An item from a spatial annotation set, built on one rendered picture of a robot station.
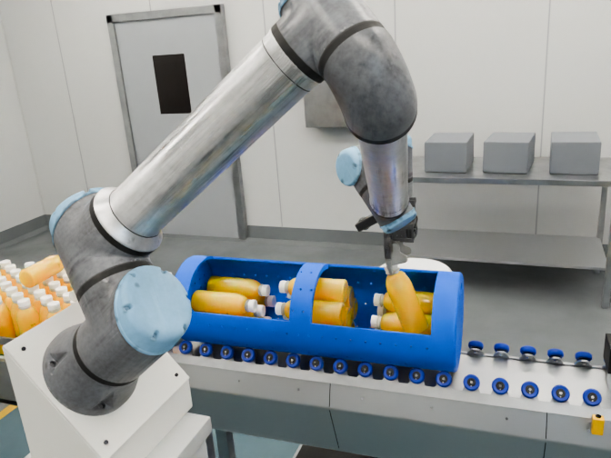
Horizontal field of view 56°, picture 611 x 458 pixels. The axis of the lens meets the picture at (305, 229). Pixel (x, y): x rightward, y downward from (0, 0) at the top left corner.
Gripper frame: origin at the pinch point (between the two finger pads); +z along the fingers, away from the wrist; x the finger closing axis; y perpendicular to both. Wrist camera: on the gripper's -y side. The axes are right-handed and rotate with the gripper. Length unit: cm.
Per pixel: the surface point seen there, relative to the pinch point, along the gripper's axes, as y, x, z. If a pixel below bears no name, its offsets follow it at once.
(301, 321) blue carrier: -24.6, -8.4, 15.2
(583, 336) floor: 78, 208, 129
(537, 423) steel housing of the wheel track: 40, -7, 40
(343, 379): -13.9, -5.8, 34.8
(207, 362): -59, -6, 35
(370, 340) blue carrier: -4.4, -8.6, 19.0
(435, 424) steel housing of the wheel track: 13.2, -8.5, 44.1
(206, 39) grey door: -233, 344, -66
